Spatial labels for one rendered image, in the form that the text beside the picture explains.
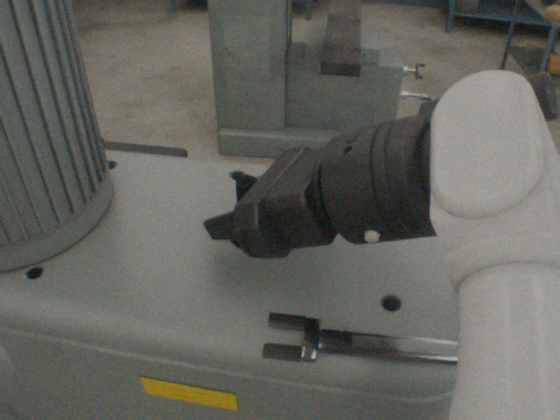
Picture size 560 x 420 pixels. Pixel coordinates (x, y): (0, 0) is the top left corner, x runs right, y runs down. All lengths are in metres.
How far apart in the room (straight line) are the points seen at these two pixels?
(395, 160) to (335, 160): 0.05
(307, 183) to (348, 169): 0.04
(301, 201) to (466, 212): 0.15
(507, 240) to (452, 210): 0.03
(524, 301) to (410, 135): 0.14
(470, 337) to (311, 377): 0.18
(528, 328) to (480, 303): 0.03
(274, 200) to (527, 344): 0.22
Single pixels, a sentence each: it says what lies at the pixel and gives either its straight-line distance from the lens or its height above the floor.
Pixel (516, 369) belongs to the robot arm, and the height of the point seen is 2.03.
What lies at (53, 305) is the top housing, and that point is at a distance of 0.49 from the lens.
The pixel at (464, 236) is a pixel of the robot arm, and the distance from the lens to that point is 0.29.
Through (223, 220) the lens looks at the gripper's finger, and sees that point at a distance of 0.46.
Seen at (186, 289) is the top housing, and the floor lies 1.89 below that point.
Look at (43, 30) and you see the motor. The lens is 0.45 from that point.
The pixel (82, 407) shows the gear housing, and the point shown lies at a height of 1.71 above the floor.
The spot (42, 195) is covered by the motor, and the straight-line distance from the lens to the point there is 0.49.
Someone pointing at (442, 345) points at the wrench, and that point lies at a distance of 0.43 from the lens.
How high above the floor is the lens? 2.23
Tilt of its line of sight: 40 degrees down
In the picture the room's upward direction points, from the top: straight up
